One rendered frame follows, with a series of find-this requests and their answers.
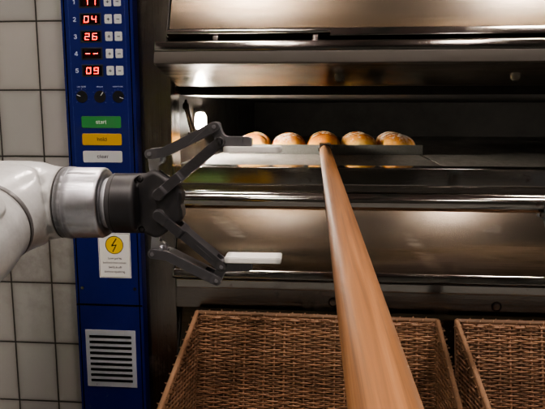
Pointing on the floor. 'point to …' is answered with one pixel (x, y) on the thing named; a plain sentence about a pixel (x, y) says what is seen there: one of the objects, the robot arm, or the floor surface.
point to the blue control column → (122, 399)
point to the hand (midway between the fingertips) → (272, 204)
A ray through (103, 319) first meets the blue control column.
